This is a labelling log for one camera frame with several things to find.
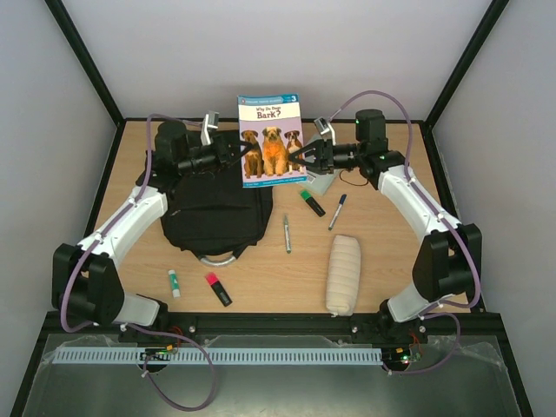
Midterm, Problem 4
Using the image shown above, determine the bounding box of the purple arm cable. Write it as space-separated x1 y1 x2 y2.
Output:
58 113 218 410
329 89 483 375

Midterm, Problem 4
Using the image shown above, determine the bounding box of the beige fabric pencil case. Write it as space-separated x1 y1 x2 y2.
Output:
325 235 361 317

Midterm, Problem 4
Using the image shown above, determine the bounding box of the blue cap white marker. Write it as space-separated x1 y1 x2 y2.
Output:
328 194 347 231

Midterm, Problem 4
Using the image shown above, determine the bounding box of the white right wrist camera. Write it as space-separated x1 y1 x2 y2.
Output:
314 117 336 145

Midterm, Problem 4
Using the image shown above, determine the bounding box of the black enclosure frame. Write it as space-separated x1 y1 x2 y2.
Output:
8 0 535 417

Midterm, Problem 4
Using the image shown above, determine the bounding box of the pink black highlighter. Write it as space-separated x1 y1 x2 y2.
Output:
205 273 232 307

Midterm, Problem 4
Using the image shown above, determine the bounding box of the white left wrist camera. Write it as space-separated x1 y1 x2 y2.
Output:
201 111 219 146

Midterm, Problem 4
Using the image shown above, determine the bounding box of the green cap white marker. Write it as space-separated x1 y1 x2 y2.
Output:
282 215 292 254

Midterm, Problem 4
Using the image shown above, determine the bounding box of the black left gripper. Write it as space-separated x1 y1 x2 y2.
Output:
181 135 255 175

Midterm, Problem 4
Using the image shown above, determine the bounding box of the grey hardcover book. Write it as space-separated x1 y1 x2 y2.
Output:
298 170 339 195

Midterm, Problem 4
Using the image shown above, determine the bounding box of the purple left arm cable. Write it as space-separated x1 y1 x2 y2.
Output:
58 113 218 410

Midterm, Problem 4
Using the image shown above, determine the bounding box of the black student backpack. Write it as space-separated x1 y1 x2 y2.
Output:
136 122 273 266

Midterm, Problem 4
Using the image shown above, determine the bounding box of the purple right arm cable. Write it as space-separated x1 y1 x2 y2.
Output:
329 89 483 375

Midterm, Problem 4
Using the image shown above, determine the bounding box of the green white glue stick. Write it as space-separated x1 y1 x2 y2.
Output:
168 269 181 298

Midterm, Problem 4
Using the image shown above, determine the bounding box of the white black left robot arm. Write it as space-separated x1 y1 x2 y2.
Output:
52 118 254 333

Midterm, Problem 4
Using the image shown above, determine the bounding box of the dog picture book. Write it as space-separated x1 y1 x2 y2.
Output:
237 93 308 189

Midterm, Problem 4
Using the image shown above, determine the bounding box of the green black highlighter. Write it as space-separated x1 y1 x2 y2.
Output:
300 189 326 217

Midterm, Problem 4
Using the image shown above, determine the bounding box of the light blue cable duct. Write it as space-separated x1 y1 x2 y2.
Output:
52 347 383 366

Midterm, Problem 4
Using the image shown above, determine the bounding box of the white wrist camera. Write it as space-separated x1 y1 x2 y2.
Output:
201 111 219 146
314 117 336 145

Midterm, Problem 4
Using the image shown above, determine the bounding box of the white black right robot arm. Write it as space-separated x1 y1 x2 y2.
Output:
290 109 482 341

